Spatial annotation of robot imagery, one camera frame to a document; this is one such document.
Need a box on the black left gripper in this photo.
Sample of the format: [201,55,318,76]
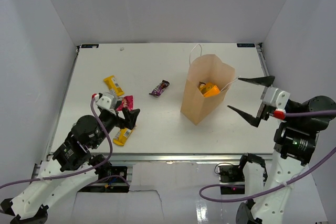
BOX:
[91,99,140,148]

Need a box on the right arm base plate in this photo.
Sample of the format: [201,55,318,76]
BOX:
[214,163,245,195]

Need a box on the yellow snack bar wrapper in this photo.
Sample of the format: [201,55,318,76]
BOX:
[113,128,134,146]

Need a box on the blue label sticker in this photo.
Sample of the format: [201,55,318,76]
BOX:
[80,44,99,49]
[237,43,255,48]

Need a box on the blue label sticker right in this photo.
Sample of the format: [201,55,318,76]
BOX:
[237,43,255,48]

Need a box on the blue label sticker left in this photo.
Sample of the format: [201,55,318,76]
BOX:
[80,44,99,49]

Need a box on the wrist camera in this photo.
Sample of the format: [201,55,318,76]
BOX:
[262,87,290,120]
[92,92,121,112]

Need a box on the aluminium table frame rail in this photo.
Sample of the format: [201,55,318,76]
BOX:
[46,153,274,162]

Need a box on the brown paper bag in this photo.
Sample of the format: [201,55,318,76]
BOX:
[181,54,237,125]

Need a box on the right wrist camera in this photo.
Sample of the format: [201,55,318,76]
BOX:
[262,87,290,120]

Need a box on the large orange gummy bag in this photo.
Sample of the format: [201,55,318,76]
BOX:
[198,82,221,98]

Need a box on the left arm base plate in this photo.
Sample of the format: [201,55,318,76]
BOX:
[79,166,129,193]

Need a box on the purple chocolate bar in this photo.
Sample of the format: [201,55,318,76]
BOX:
[149,80,170,97]

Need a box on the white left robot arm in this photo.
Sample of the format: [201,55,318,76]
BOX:
[1,108,140,223]

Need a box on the small yellow snack packet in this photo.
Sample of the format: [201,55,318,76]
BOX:
[103,75,124,97]

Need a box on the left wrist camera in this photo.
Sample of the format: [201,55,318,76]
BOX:
[92,92,121,112]

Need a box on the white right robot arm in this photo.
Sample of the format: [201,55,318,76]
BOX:
[232,76,335,223]

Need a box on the pink red candy packet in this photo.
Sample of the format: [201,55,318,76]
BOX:
[116,95,134,111]

